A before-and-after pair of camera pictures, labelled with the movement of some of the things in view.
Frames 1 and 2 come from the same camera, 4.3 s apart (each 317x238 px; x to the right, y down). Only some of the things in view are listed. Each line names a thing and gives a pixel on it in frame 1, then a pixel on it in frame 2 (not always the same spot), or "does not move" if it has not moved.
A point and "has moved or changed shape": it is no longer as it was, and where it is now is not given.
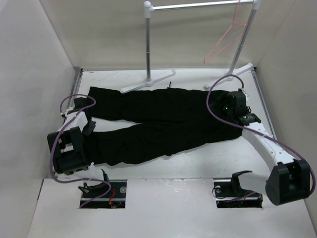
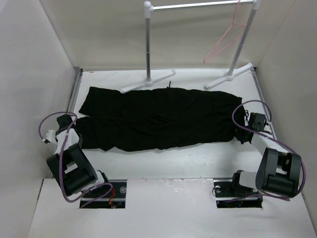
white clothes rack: x=148 y=8 does not move
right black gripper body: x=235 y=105 -> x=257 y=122
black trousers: x=194 y=117 has moved or changed shape
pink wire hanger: x=234 y=23 does not move
